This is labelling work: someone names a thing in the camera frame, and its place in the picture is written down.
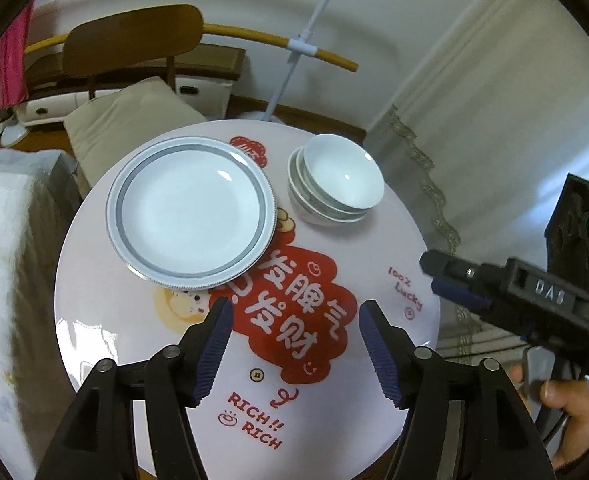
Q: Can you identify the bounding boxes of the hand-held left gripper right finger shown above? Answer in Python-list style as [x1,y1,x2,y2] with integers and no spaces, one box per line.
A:
[359,299,555,480]

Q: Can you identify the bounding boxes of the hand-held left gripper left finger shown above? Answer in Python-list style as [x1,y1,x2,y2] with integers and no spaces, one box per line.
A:
[34,296,235,480]

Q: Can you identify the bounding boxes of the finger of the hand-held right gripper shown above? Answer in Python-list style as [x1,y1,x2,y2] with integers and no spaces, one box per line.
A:
[419,250,511,312]

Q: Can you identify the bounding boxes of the white plate grey band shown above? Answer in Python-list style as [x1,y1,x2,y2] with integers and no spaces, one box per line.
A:
[118,240,225,292]
[107,136,278,288]

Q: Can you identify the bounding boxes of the white bowl grey band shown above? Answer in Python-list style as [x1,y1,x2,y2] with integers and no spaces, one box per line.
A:
[302,134,385,211]
[288,149,370,229]
[294,145,381,218]

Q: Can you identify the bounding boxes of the person's right hand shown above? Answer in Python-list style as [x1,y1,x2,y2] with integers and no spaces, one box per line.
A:
[509,365,589,471]

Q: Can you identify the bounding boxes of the round printed table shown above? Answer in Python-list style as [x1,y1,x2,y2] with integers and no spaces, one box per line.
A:
[54,120,443,479]

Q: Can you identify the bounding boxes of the white curtain with lace trim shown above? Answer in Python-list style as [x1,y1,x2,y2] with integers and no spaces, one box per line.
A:
[365,0,589,361]

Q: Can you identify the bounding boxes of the white quilted bed cover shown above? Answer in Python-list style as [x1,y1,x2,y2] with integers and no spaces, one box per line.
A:
[0,150,83,461]

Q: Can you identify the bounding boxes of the beige cushion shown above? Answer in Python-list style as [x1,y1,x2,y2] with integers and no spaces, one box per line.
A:
[64,77,208,187]

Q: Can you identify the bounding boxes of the white rack with wooden bars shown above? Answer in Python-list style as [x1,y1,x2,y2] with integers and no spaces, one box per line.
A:
[24,0,405,124]

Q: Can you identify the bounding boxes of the wooden cabinet with white drawers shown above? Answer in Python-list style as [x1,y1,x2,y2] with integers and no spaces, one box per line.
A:
[19,42,246,129]

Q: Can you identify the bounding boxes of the wooden chair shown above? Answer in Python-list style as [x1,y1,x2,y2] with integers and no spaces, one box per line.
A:
[63,4,205,107]

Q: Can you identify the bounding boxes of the pink cloth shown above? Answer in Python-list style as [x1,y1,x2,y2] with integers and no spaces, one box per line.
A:
[0,2,36,111]

